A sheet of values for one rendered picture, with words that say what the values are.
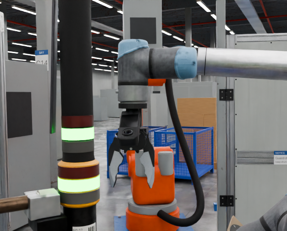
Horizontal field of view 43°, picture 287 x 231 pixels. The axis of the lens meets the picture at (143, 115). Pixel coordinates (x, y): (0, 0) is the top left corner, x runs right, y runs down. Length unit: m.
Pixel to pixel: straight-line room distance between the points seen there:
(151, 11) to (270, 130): 2.53
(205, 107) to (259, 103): 6.17
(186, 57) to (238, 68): 0.18
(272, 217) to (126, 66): 0.59
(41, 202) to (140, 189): 3.94
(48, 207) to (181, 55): 0.57
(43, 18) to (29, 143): 3.10
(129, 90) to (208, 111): 7.50
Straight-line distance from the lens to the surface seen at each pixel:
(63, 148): 0.39
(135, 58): 0.87
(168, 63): 0.86
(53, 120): 0.40
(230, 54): 0.99
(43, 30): 7.27
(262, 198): 2.30
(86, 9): 0.39
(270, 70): 0.99
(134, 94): 0.87
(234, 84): 2.20
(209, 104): 8.34
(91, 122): 0.38
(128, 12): 4.34
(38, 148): 5.05
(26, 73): 4.87
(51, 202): 0.38
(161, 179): 4.31
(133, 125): 0.84
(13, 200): 0.38
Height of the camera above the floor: 1.65
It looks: 3 degrees down
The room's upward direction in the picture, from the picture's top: 1 degrees counter-clockwise
